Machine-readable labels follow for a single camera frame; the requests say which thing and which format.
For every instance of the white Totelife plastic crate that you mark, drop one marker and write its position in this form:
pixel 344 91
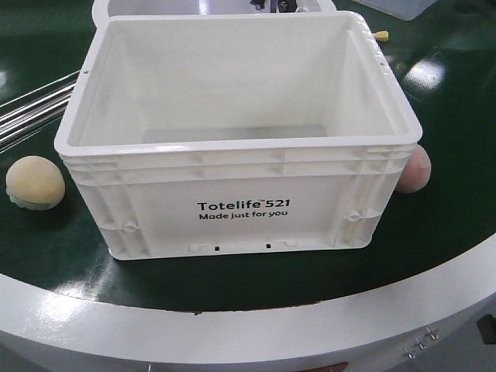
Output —
pixel 199 135

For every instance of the pink round toy ball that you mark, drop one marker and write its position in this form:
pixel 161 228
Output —
pixel 416 173

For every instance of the beige toy burger bun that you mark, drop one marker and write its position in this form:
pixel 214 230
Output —
pixel 35 183

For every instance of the small yellow toy piece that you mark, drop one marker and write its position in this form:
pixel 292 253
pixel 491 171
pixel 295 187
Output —
pixel 382 36

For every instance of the white outer conveyor rim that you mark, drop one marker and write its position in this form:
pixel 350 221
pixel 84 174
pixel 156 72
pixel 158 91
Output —
pixel 370 331

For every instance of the steel conveyor rollers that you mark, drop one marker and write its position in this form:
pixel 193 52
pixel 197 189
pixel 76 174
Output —
pixel 26 115

